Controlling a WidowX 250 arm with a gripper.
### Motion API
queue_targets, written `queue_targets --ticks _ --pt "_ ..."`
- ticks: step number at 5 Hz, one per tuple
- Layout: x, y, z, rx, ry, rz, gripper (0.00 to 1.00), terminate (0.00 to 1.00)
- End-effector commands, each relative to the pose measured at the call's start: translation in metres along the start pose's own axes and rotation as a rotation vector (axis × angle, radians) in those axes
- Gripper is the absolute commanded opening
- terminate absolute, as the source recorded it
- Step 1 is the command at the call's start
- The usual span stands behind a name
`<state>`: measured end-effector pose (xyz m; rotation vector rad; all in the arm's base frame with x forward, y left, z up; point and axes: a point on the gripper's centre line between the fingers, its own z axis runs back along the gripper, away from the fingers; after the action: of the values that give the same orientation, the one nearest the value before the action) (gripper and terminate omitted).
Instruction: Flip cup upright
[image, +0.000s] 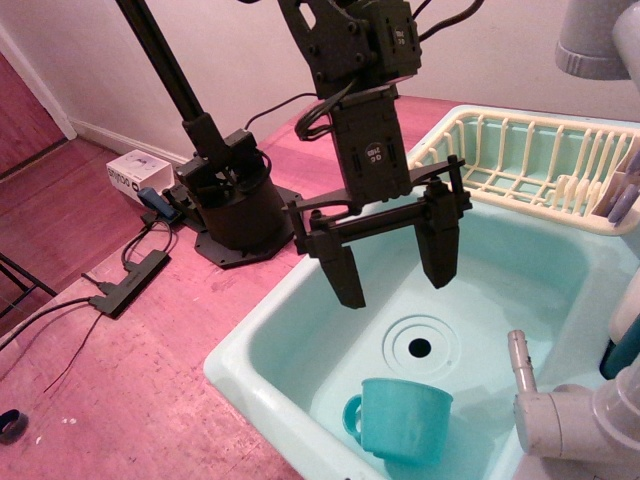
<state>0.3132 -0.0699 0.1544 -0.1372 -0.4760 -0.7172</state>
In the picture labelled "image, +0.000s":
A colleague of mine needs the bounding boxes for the white toy faucet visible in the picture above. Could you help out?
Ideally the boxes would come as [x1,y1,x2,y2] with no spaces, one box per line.
[508,330,639,479]

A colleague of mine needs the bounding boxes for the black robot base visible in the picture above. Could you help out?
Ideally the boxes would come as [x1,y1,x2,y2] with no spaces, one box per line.
[117,1,298,269]

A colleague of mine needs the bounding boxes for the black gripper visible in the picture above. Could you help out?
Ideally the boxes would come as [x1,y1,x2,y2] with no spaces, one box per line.
[287,87,471,309]

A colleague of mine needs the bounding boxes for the black usb hub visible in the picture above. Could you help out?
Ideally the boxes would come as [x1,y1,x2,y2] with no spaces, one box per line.
[88,250,171,319]

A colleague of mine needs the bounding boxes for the grey lamp head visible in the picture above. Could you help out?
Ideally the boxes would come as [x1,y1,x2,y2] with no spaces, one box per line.
[555,0,639,85]

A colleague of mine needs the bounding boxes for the white oculus box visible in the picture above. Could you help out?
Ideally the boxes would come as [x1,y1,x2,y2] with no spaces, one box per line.
[106,150,175,200]

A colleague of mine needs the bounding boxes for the black power cable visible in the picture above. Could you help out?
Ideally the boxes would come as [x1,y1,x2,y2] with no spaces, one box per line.
[0,296,101,396]

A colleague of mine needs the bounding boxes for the purple utensils in rack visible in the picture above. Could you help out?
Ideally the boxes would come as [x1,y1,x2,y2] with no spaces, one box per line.
[605,152,639,226]

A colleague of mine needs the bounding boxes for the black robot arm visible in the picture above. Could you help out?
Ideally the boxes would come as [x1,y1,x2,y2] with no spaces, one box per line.
[279,1,471,309]

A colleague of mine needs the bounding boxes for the teal plastic cup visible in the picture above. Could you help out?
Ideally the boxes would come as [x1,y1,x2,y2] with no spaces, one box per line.
[342,378,453,466]

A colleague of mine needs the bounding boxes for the cream dish rack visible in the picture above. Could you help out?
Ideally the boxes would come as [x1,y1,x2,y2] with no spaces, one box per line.
[407,106,639,236]

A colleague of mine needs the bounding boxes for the blue clamp handle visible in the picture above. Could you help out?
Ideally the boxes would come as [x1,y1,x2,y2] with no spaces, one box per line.
[137,187,179,222]

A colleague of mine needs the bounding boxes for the black metal chair frame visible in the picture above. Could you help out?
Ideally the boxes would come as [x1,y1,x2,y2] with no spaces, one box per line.
[1,254,58,317]

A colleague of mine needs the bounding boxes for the black tape roll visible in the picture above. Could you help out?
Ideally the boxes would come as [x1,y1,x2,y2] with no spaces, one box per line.
[0,409,29,445]

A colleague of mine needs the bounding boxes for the light teal toy sink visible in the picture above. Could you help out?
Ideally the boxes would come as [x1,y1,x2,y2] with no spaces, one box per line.
[202,104,640,480]

